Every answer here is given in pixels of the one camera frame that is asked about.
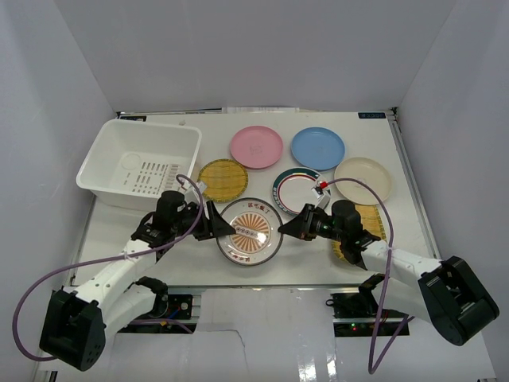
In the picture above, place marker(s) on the blue label sticker right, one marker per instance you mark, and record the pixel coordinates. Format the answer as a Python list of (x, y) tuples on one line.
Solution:
[(371, 115)]

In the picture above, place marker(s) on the round bamboo woven tray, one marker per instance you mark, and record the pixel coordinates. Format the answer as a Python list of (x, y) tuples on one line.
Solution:
[(225, 180)]

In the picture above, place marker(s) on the green rimmed white plate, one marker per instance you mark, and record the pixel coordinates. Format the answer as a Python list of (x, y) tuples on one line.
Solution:
[(294, 188)]

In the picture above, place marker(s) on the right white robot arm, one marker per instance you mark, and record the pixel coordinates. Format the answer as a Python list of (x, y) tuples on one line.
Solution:
[(445, 293)]

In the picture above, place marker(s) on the rectangular bamboo woven tray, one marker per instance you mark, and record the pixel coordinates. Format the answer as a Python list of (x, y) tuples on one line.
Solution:
[(371, 221)]

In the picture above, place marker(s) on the pink plastic plate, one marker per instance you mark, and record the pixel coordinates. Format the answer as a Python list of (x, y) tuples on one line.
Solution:
[(256, 147)]

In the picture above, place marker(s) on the dark label sticker left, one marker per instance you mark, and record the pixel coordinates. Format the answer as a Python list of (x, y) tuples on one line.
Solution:
[(136, 118)]

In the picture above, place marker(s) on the white plastic bin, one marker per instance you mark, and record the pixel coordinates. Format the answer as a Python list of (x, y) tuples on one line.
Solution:
[(130, 163)]

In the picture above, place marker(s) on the blue plastic plate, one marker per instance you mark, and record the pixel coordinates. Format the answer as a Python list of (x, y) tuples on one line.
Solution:
[(318, 148)]

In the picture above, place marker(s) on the aluminium rail right edge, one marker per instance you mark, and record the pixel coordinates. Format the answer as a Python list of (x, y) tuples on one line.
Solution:
[(392, 117)]

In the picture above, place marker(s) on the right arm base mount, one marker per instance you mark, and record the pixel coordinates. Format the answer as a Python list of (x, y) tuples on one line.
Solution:
[(354, 314)]

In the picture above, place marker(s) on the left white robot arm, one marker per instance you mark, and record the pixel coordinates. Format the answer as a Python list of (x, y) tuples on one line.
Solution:
[(78, 323)]

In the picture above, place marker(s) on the cream plastic plate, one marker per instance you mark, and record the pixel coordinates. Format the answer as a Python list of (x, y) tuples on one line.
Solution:
[(370, 173)]

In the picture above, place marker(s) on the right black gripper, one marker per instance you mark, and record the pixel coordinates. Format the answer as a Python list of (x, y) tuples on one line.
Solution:
[(297, 227)]

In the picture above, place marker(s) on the orange sunburst patterned plate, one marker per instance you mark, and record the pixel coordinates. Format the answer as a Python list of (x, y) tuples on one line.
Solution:
[(256, 239)]

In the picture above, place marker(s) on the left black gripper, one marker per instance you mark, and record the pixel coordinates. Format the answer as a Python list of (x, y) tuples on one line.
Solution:
[(204, 224)]

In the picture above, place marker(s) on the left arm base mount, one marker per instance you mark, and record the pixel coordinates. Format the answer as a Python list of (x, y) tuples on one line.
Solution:
[(171, 315)]

